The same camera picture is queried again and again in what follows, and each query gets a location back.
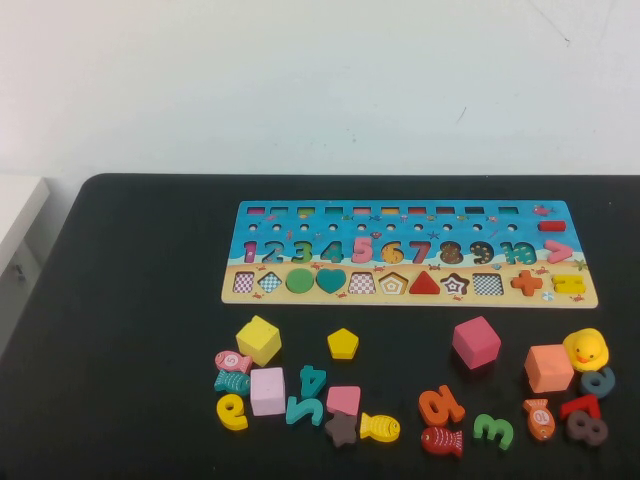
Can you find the magenta wooden cube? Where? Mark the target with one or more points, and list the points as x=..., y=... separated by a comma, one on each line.
x=475, y=342

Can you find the pink greater-than sign piece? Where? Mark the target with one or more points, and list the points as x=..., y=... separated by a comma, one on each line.
x=565, y=251

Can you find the blue number nine piece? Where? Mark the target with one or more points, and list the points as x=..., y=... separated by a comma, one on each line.
x=609, y=377

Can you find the pink number five piece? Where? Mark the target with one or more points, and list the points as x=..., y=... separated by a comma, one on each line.
x=361, y=250

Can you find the pink wooden fish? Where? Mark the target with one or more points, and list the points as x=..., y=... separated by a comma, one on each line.
x=231, y=361

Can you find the teal number five piece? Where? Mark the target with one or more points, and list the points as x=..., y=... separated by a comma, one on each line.
x=316, y=409

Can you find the orange plus sign piece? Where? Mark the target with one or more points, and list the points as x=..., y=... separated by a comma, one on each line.
x=527, y=283

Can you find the teal heart piece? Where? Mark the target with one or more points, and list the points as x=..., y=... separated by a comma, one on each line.
x=331, y=280

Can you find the red number seven piece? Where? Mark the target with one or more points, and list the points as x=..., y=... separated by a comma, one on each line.
x=580, y=406

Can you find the yellow rubber duck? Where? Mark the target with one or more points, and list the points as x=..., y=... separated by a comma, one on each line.
x=587, y=347

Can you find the pink trapezoid piece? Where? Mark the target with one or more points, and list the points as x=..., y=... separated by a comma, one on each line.
x=344, y=400

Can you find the teal wooden fish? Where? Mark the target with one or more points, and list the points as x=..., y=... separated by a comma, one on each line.
x=231, y=382

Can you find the yellow wooden fish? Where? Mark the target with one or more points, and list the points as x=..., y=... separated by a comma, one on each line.
x=380, y=427

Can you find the green number three piece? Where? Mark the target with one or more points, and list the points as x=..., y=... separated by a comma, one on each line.
x=502, y=431

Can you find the white side table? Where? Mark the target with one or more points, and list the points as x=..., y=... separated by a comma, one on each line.
x=20, y=210

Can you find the yellow wooden cube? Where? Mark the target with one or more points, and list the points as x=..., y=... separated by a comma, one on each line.
x=257, y=340

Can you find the orange wooden fish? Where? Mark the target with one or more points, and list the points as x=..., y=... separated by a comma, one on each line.
x=540, y=420

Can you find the red minus sign piece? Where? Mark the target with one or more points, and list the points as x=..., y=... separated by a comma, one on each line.
x=552, y=226

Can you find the green circle piece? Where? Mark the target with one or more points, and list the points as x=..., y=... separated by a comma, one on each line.
x=300, y=280

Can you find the colourful wooden puzzle board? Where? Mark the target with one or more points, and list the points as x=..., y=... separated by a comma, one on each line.
x=320, y=299

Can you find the yellow pentagon piece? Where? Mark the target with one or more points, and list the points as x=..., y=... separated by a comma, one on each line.
x=343, y=344

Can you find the salmon wooden cube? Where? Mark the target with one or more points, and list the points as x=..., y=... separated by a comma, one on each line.
x=547, y=370

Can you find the red triangle piece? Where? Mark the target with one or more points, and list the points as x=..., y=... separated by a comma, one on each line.
x=425, y=286

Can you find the brown star piece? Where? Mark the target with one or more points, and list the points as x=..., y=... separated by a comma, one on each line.
x=341, y=430

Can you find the small black furniture fitting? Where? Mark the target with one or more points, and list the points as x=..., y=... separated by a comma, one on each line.
x=19, y=271

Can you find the lilac wooden cube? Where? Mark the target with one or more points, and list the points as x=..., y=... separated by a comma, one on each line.
x=267, y=392

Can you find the brown number eight piece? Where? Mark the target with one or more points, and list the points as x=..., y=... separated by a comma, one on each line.
x=587, y=429

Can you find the orange number ten piece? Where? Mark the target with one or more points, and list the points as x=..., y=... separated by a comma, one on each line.
x=450, y=400

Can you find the yellow number six piece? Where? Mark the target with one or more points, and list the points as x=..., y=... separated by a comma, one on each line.
x=242, y=420

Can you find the red wooden fish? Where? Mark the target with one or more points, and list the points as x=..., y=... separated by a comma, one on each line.
x=440, y=440

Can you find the teal number four piece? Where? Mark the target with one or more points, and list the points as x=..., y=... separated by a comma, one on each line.
x=316, y=382

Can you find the yellow equals sign piece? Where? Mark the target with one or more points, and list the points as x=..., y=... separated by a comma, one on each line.
x=567, y=278

